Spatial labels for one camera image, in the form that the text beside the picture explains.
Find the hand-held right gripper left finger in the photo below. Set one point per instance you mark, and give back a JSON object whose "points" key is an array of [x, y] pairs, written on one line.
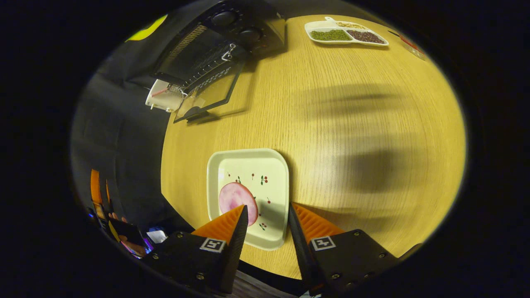
{"points": [[238, 248]]}

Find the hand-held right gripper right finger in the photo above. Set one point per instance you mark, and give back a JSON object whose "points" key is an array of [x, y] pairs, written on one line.
{"points": [[300, 244]]}

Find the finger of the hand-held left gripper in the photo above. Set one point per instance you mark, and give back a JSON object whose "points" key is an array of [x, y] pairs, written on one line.
{"points": [[95, 190], [108, 192]]}

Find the pink ham slice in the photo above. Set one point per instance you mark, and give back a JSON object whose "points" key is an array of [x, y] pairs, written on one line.
{"points": [[235, 198]]}

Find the cream square plate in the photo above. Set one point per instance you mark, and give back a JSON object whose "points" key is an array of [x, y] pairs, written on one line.
{"points": [[265, 165]]}

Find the black electric oven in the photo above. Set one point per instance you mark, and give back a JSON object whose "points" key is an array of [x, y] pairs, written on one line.
{"points": [[207, 54]]}

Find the white toaster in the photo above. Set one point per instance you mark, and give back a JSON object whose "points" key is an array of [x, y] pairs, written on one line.
{"points": [[163, 100]]}

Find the pink striped stick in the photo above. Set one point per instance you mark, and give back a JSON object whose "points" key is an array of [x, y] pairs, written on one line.
{"points": [[160, 91]]}

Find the pile of green mung beans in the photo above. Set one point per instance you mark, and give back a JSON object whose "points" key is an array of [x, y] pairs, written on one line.
{"points": [[331, 35]]}

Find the pile of dark red beans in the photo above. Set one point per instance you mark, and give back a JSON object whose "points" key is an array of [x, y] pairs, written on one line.
{"points": [[366, 37]]}

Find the white divided dish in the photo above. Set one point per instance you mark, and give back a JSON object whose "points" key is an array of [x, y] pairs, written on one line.
{"points": [[319, 25]]}

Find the pile of yellow soybeans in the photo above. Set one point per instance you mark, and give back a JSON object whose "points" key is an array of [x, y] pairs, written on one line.
{"points": [[350, 25]]}

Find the clear plastic water bottle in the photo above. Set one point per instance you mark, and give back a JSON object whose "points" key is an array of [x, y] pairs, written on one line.
{"points": [[410, 44]]}

